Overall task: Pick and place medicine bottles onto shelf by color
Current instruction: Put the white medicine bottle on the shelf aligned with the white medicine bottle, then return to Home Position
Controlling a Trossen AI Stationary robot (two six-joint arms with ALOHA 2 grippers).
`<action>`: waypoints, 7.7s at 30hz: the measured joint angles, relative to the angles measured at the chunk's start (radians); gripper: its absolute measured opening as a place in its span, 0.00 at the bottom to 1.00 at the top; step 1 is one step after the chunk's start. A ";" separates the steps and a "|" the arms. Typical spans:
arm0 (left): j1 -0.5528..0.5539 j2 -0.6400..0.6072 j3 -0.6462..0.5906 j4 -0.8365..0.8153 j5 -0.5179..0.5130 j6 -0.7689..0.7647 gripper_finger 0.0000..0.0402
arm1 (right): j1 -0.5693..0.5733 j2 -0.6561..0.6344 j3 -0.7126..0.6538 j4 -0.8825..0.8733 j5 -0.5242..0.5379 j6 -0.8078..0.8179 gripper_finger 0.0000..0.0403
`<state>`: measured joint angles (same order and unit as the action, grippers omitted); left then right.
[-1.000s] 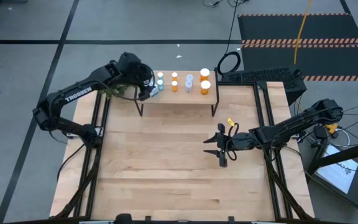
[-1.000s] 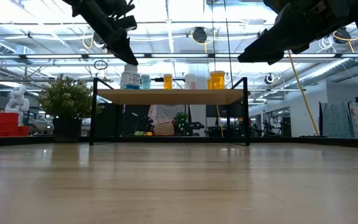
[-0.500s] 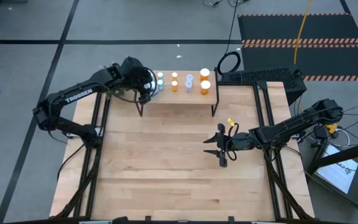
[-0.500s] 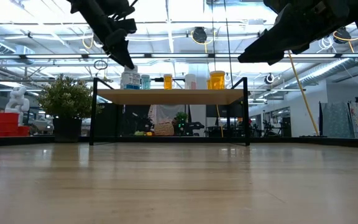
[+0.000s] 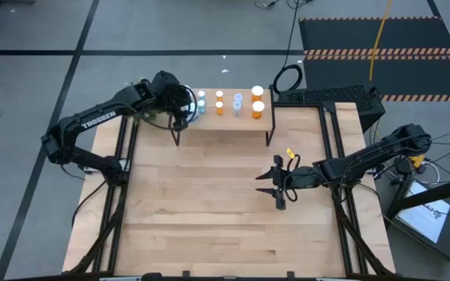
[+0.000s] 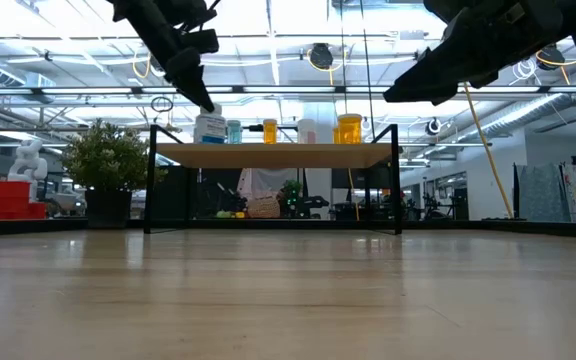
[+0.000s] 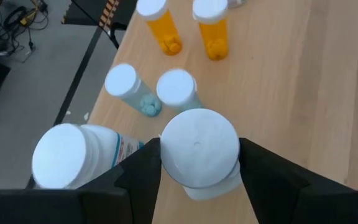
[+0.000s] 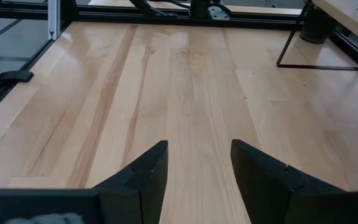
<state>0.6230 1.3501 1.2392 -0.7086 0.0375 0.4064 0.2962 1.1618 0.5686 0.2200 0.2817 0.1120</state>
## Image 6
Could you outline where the small orange pill bottle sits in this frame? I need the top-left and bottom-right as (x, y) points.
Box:
(262, 118), (279, 145)

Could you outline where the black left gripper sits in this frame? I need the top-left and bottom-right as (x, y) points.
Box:
(107, 0), (216, 114)

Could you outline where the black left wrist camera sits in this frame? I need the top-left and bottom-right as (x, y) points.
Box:
(180, 28), (220, 55)

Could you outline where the hanging black cable loop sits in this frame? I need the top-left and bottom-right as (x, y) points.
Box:
(150, 95), (175, 114)

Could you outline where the narrow blue pill bottle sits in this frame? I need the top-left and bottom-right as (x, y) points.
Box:
(226, 119), (243, 145)

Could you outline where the white hanging cloth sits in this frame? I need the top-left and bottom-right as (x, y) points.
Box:
(236, 167), (299, 202)

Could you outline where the silver ventilation duct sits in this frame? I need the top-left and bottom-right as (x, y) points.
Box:
(460, 59), (576, 146)

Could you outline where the white humanoid figure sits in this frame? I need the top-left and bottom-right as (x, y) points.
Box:
(6, 138), (49, 201)

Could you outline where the woven basket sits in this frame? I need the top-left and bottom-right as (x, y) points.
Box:
(246, 194), (282, 220)

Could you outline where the black aluminium table frame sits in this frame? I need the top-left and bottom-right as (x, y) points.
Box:
(0, 215), (576, 239)

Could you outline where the wooden shelf with black legs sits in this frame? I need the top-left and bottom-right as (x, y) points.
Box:
(142, 123), (403, 235)

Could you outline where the red box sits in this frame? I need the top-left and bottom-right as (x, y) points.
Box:
(0, 180), (48, 221)

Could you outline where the grey patterned partition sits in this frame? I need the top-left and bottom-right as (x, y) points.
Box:
(515, 162), (569, 222)

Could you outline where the white melatonin supplement bottle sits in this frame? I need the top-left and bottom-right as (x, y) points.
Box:
(193, 103), (228, 145)

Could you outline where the yellow hanging hose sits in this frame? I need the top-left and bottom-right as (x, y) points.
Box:
(461, 82), (517, 220)

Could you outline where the clear pill bottle white cap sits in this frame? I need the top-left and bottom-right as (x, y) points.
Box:
(296, 118), (318, 145)

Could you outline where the green potted plant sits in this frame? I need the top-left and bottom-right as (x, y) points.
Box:
(61, 118), (169, 230)

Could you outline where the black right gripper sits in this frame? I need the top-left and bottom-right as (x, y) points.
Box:
(382, 0), (569, 107)

